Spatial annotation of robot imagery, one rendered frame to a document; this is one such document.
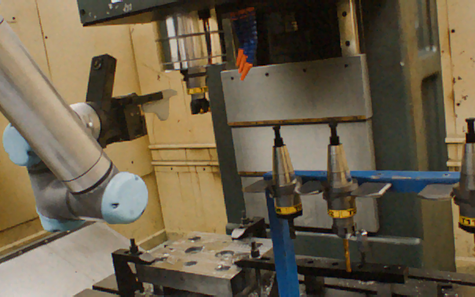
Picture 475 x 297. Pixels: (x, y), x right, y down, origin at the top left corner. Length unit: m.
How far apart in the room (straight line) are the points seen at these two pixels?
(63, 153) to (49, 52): 1.51
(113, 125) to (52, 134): 0.29
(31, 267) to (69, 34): 0.93
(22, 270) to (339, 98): 1.26
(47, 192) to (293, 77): 0.91
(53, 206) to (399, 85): 0.99
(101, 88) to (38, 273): 1.18
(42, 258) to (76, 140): 1.41
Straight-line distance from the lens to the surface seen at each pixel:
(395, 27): 1.51
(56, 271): 2.07
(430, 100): 1.84
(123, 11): 1.09
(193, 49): 1.16
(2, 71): 0.70
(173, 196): 2.55
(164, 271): 1.32
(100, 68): 1.01
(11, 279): 2.04
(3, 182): 2.09
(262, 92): 1.64
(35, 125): 0.72
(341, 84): 1.52
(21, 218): 2.14
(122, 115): 1.00
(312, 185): 0.97
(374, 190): 0.90
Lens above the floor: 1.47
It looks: 10 degrees down
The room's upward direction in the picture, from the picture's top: 8 degrees counter-clockwise
